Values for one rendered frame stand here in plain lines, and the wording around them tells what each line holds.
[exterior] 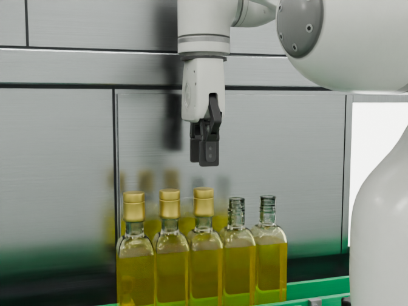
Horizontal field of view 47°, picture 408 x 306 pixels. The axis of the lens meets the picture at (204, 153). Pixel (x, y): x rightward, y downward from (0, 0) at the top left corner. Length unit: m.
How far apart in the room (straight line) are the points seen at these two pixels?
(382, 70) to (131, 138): 0.61
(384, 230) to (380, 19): 0.15
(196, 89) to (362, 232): 0.41
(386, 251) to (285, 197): 0.62
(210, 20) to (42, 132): 0.36
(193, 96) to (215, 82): 0.04
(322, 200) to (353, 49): 0.73
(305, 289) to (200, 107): 0.42
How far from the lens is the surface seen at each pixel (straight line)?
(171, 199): 0.75
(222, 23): 0.75
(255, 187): 0.94
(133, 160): 0.87
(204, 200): 0.77
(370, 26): 0.31
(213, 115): 0.70
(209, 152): 0.74
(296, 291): 0.94
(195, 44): 0.73
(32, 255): 0.93
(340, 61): 0.31
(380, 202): 0.37
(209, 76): 0.72
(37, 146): 0.89
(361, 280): 0.39
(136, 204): 0.74
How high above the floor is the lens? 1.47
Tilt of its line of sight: 6 degrees down
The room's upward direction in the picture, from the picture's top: straight up
